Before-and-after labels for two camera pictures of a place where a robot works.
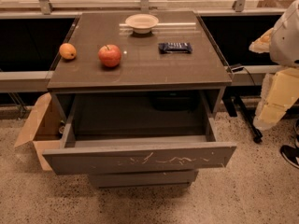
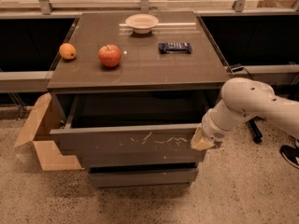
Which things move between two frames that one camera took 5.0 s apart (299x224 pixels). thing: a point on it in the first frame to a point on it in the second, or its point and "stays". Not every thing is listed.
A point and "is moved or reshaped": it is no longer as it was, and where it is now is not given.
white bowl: [142, 23] stays
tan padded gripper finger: [279, 92] to [198, 142]
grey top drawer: [121, 133] is moved or reshaped
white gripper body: [286, 42] to [212, 131]
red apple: [109, 55] stays
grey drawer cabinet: [135, 99] stays
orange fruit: [67, 51] stays
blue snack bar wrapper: [175, 48] stays
